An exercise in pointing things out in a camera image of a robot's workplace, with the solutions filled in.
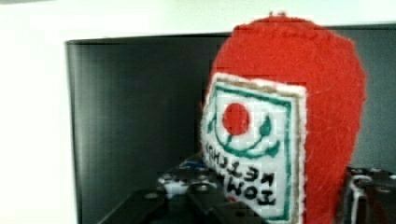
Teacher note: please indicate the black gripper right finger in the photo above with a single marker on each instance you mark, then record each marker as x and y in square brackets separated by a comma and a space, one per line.
[368, 197]

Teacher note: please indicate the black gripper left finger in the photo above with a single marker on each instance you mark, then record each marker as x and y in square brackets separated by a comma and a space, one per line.
[189, 193]

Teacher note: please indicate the red plush ketchup bottle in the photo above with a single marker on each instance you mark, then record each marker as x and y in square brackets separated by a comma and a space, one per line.
[281, 116]

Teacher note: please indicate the silver toaster oven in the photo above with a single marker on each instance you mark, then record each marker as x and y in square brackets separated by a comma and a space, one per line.
[136, 106]

